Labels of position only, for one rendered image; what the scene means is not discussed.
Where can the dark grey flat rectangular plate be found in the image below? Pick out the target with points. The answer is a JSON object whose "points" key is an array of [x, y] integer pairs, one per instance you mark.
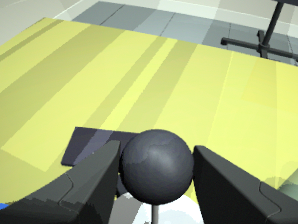
{"points": [[86, 141]]}

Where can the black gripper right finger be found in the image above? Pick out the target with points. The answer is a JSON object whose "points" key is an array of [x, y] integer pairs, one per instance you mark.
{"points": [[228, 194]]}

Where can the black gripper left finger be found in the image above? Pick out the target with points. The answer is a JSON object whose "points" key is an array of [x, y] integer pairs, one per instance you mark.
{"points": [[82, 195]]}

